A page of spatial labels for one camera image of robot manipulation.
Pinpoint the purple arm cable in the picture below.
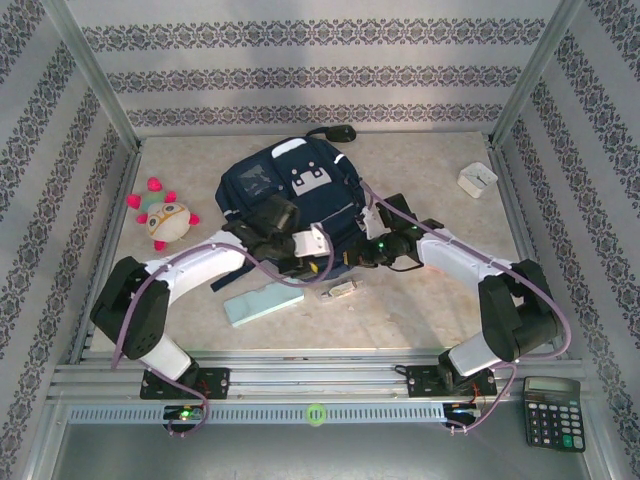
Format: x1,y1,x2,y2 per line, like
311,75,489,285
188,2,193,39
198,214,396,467
110,227,336,440
359,180,574,435

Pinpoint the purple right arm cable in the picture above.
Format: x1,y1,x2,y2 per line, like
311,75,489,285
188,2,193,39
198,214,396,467
359,180,574,435

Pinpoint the light blue pencil case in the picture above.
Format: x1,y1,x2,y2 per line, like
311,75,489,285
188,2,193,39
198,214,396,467
223,281,305,329

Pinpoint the aluminium frame post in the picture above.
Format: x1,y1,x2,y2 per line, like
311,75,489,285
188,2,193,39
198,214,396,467
42,0,141,151
489,0,586,149

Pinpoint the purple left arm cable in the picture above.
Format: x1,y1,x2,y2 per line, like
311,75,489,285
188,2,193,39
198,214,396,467
110,227,336,440

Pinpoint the navy blue backpack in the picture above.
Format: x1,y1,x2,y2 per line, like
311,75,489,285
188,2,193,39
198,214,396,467
209,127,371,296

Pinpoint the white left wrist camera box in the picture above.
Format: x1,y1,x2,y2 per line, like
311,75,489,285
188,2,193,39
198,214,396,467
291,223,329,261

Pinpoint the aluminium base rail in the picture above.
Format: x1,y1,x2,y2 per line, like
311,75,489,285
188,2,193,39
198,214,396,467
47,349,586,404

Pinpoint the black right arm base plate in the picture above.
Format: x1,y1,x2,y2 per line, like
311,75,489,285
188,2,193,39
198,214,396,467
405,364,499,400

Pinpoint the aluminium side rail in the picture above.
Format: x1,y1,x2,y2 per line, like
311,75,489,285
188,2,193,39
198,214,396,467
68,142,146,364
485,139,586,361

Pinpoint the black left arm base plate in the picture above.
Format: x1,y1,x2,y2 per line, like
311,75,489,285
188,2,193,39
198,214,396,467
140,367,231,401

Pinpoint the black oval object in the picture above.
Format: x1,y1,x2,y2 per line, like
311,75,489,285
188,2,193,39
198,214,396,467
327,124,359,144

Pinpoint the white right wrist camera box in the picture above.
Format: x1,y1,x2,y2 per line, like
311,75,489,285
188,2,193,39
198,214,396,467
360,204,389,239

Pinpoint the white square desk clock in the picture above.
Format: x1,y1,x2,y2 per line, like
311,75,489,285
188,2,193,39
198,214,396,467
457,160,500,200

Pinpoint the grey slotted cable duct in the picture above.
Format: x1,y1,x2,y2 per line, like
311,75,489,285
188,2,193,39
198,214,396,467
67,403,446,426

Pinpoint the white pink plush toy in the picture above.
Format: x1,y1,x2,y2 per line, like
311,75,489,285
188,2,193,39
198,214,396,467
125,177,201,252

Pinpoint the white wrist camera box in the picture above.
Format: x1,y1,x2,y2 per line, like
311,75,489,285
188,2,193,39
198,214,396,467
291,223,329,261
360,204,389,239

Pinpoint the clear plastic stationery packet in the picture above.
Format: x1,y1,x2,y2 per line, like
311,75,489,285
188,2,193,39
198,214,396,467
317,278,369,306

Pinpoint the black desk calculator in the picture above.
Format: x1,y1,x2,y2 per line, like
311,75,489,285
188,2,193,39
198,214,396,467
523,376,587,454

